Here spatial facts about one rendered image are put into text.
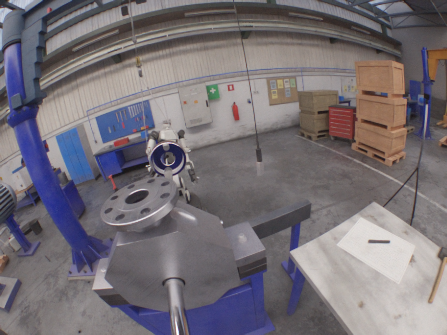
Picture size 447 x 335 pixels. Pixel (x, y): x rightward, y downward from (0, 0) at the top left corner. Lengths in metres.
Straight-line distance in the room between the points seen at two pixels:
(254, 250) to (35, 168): 2.27
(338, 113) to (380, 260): 4.44
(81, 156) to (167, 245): 5.71
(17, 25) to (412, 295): 3.77
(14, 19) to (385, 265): 3.75
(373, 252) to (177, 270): 0.93
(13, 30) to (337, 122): 6.34
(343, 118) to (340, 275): 4.49
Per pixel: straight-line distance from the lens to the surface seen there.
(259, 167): 1.57
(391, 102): 4.16
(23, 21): 2.89
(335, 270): 0.97
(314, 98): 5.26
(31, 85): 2.41
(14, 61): 2.63
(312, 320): 1.77
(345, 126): 5.14
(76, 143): 6.12
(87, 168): 6.19
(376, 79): 4.38
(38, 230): 5.09
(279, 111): 6.63
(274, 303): 1.80
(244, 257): 0.70
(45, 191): 2.45
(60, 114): 6.97
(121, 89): 5.97
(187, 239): 0.56
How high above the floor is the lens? 1.66
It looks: 24 degrees down
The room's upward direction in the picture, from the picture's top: 11 degrees counter-clockwise
